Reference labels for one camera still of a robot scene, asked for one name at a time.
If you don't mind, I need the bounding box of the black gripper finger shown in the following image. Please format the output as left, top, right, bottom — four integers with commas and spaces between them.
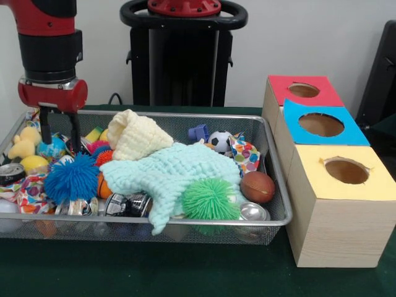
38, 105, 52, 145
69, 111, 82, 153

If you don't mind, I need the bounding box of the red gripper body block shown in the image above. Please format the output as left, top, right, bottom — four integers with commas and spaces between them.
17, 77, 88, 112

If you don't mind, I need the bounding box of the blue spiky rubber ball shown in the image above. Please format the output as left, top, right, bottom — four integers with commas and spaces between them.
43, 152, 100, 205

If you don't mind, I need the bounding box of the cream knit cloth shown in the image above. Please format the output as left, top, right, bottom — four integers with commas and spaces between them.
107, 108, 174, 161

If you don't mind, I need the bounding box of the shallow clear mesh bin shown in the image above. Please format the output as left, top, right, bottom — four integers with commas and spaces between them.
0, 108, 293, 246

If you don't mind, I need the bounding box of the wooden box with three holes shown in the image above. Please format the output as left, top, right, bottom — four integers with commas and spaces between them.
261, 75, 396, 269

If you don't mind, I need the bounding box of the globe print ball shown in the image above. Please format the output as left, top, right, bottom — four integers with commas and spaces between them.
36, 136, 67, 160

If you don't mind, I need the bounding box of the yellow smiley face ball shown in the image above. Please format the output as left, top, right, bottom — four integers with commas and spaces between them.
20, 155, 50, 176

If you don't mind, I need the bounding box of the black printed can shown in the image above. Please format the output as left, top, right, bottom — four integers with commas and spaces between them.
104, 192, 153, 218

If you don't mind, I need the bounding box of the mint green knit cloth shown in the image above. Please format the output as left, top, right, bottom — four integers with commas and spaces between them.
99, 142, 242, 236

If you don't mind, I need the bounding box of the small black white soccer ball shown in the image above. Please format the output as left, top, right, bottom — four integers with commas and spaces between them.
207, 131, 233, 155

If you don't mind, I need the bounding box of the green spiky rubber ball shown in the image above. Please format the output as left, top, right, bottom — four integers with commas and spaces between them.
181, 178, 241, 221

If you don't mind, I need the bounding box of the dark green tablecloth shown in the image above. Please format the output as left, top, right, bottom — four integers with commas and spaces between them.
0, 104, 396, 297
364, 123, 396, 186

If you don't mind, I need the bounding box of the colourful dotted cloth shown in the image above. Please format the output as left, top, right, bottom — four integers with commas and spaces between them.
228, 133, 261, 174

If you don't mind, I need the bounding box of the small brown football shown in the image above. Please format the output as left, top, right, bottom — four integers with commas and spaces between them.
239, 171, 276, 204

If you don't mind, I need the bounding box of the plain silver can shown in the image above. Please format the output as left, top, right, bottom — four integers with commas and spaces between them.
238, 202, 272, 222

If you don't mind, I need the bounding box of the black upright panel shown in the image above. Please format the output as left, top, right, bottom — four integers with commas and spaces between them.
355, 20, 396, 131

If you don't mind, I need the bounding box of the black cable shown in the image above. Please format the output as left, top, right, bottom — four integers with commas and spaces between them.
107, 92, 124, 106

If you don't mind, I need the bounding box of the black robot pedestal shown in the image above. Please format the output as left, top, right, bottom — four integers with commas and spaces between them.
119, 0, 248, 108

